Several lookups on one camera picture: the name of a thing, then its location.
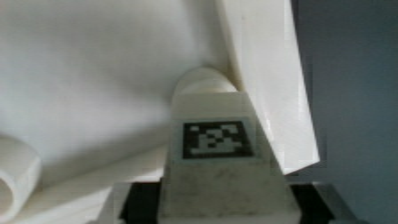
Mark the white square table top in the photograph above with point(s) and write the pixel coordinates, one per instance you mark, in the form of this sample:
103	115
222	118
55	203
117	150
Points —
94	54

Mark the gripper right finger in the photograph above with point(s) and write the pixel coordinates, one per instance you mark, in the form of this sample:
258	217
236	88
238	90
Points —
322	205

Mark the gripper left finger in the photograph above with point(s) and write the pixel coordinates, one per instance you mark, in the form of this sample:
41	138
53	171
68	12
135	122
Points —
131	203

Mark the white table leg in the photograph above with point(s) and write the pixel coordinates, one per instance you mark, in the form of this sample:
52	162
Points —
222	186

